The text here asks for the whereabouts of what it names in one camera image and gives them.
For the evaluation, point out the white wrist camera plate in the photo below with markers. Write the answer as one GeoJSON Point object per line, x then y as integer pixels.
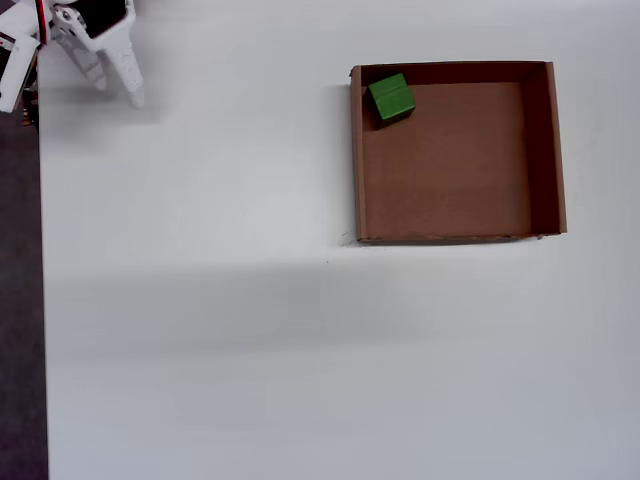
{"type": "Point", "coordinates": [17, 75]}

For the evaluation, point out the green cube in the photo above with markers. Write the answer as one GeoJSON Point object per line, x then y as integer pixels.
{"type": "Point", "coordinates": [392, 97]}

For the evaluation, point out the small controller board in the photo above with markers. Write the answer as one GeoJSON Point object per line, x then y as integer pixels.
{"type": "Point", "coordinates": [31, 117]}

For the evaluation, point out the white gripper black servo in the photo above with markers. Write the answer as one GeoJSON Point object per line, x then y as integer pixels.
{"type": "Point", "coordinates": [119, 46]}

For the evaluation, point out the brown cardboard box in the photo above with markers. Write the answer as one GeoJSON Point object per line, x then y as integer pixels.
{"type": "Point", "coordinates": [450, 170]}

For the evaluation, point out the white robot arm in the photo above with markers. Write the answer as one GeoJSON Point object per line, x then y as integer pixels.
{"type": "Point", "coordinates": [20, 20]}

